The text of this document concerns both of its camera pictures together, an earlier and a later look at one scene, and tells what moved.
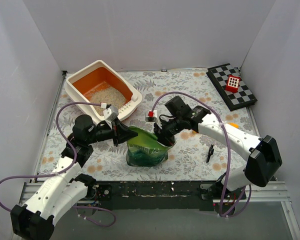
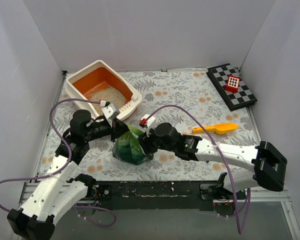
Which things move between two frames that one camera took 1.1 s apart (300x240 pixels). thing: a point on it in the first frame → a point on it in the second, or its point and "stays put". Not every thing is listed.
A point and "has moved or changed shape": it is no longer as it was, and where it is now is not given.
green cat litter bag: [144, 150] has moved or changed shape
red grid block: [232, 84] stays put
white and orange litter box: [100, 83] stays put
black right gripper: [162, 131] → [145, 142]
